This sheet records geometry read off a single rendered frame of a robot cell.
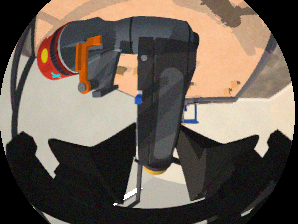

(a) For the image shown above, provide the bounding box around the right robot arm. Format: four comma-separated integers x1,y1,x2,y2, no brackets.
135,157,181,166

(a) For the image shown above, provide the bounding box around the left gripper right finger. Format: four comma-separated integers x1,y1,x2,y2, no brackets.
175,125,259,201

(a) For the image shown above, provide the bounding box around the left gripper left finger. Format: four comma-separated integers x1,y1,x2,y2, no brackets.
48,122,137,205

